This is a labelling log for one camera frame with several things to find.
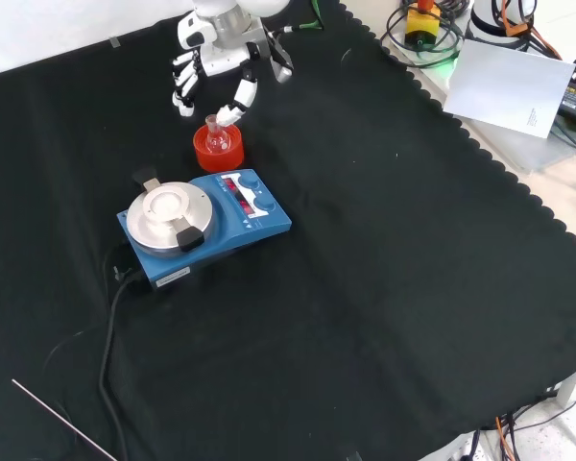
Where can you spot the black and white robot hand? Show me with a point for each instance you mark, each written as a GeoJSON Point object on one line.
{"type": "Point", "coordinates": [211, 60]}

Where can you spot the clear glass round-bottom flask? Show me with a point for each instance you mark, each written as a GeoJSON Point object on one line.
{"type": "Point", "coordinates": [217, 143]}

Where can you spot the clear cloth clip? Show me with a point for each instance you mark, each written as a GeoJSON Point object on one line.
{"type": "Point", "coordinates": [115, 42]}
{"type": "Point", "coordinates": [354, 456]}

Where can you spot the blue-base heater with steel plate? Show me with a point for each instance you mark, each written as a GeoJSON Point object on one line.
{"type": "Point", "coordinates": [230, 225]}

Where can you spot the yellow stop button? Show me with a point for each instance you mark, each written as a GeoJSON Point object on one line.
{"type": "Point", "coordinates": [420, 29]}

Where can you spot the black bench cloth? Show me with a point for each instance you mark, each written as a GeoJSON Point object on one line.
{"type": "Point", "coordinates": [365, 288]}

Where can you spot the pale board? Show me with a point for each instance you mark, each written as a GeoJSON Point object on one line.
{"type": "Point", "coordinates": [504, 86]}

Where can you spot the thin metal rod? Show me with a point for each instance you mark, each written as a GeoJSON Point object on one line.
{"type": "Point", "coordinates": [62, 420]}

